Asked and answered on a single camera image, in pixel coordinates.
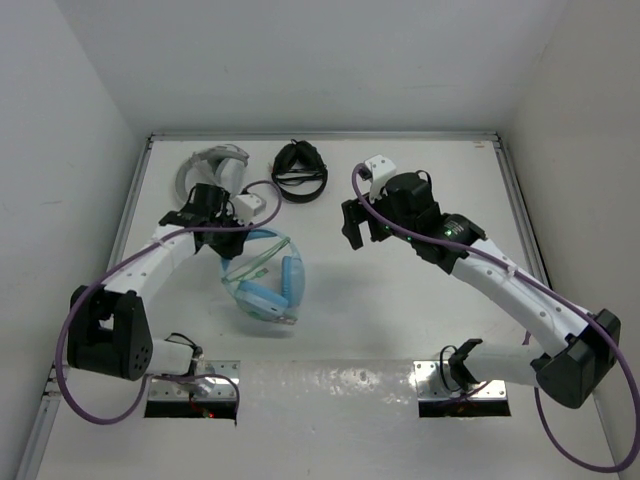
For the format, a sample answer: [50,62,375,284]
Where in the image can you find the green headphone cable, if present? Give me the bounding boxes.
[220,234,299,326]

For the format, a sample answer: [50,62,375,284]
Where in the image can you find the light blue headphones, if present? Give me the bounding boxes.
[219,228,306,326]

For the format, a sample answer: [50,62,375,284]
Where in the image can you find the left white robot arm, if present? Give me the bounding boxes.
[66,183,266,381]

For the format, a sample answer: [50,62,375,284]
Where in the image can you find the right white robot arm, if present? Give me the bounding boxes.
[342,164,621,409]

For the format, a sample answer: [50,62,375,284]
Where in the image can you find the grey white headphones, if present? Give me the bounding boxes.
[174,144,250,204]

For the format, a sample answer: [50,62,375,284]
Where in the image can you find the black headphones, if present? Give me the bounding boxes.
[271,139,328,204]

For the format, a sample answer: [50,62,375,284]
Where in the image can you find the white front cover board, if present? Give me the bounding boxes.
[38,361,589,479]

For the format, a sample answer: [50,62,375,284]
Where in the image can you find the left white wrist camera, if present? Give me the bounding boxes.
[231,193,267,224]

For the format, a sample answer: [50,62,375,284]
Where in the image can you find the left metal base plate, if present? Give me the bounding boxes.
[147,360,240,402]

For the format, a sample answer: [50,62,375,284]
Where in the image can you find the metal base plate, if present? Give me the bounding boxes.
[413,360,508,402]
[147,360,240,402]

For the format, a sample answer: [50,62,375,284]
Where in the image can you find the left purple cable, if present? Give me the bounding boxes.
[57,179,284,426]

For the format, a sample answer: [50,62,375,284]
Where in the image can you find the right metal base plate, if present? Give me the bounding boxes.
[413,360,508,402]

